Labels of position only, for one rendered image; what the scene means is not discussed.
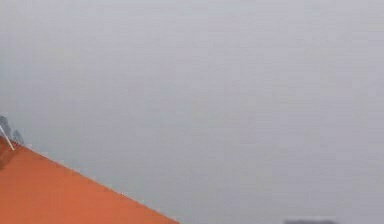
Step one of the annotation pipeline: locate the thin white rod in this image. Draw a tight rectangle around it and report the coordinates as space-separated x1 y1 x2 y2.
0 124 16 152

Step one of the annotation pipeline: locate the dark grey low object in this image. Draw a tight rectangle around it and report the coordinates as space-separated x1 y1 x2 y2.
283 218 338 224

